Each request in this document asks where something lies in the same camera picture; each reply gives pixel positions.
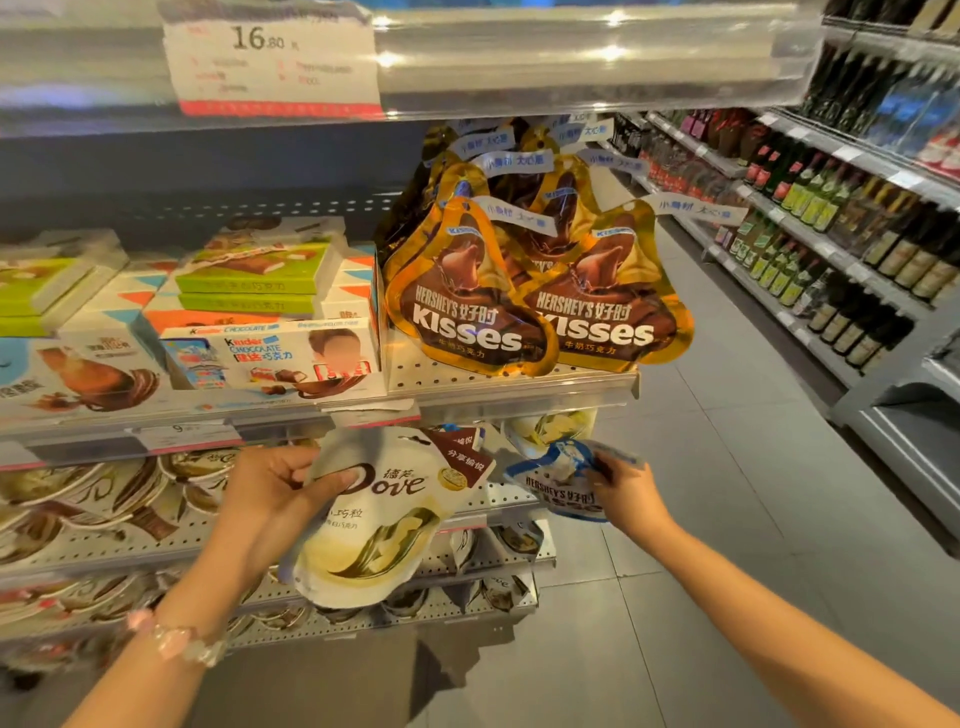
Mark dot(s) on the person's right hand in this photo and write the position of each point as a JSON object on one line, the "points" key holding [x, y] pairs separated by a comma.
{"points": [[634, 502]]}

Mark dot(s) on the person's left hand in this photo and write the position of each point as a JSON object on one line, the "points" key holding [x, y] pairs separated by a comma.
{"points": [[262, 502]]}

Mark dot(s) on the person's left thumb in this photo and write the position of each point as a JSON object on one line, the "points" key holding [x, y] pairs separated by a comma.
{"points": [[330, 484]]}

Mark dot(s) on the person's right thumb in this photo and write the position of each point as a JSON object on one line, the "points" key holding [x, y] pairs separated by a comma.
{"points": [[609, 466]]}

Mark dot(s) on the blue white drop-shaped pouch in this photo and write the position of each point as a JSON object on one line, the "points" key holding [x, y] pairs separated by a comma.
{"points": [[551, 480]]}

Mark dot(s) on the white cream chocolate pouch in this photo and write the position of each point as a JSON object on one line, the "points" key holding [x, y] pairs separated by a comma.
{"points": [[375, 525]]}

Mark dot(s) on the person's right forearm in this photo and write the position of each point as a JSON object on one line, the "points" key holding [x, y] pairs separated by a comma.
{"points": [[772, 637]]}

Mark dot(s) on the person's left forearm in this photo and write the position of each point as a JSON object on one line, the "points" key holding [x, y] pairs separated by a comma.
{"points": [[157, 660]]}

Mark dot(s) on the yellow white drop-shaped pouch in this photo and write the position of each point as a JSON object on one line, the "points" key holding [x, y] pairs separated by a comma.
{"points": [[551, 429]]}

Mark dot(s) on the grey perforated store shelf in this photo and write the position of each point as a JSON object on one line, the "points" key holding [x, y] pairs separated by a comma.
{"points": [[487, 386]]}

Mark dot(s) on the white chocolate box with face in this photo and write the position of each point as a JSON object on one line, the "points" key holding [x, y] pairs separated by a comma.
{"points": [[247, 360]]}

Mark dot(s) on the small white shelf label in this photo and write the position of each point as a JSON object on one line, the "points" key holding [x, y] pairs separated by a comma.
{"points": [[187, 437]]}

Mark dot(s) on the grey perforated lower shelves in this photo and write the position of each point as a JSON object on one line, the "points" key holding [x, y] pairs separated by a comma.
{"points": [[480, 559]]}

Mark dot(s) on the white box with coloured triangles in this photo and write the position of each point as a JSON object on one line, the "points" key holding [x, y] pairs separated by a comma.
{"points": [[354, 289], [120, 311]]}

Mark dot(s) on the white orange-edged box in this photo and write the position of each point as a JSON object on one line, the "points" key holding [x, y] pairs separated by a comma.
{"points": [[217, 321]]}

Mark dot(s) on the thin green chocolate box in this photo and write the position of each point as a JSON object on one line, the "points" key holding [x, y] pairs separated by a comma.
{"points": [[244, 303]]}

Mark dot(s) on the row of gold drop-shaped pouches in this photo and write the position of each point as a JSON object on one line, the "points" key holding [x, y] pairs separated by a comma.
{"points": [[465, 300]]}

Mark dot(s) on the thick green chocolate box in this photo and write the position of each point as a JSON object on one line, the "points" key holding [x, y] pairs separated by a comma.
{"points": [[251, 268]]}

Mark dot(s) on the row of white brown pouches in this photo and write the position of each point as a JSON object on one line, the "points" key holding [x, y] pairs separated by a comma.
{"points": [[97, 499]]}

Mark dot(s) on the row of green glass bottles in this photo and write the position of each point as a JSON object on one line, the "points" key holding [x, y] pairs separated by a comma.
{"points": [[787, 259]]}

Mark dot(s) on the white box with brown swirl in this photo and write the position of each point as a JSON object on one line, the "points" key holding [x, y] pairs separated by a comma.
{"points": [[75, 382]]}

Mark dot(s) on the grey bottle shelving unit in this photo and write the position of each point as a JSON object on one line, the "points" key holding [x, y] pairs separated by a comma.
{"points": [[892, 375]]}

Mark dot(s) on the group of white paper tags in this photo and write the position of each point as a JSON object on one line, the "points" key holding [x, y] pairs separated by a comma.
{"points": [[525, 161]]}

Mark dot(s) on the row of small red bottles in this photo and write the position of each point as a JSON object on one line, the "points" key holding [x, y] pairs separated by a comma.
{"points": [[694, 154]]}

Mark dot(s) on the green white-edged chocolate box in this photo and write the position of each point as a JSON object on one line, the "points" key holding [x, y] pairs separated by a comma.
{"points": [[37, 289]]}

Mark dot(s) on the row of gold-label dark bottles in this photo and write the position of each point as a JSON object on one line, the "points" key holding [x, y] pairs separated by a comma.
{"points": [[900, 255]]}

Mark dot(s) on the white red-edged price tag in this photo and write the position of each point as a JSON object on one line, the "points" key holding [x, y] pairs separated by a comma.
{"points": [[270, 64]]}

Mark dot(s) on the row of tall dark bottles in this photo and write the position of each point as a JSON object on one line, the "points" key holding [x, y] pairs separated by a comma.
{"points": [[877, 94]]}

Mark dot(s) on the clear plastic shelf rail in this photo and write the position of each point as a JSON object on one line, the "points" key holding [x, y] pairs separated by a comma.
{"points": [[570, 67]]}

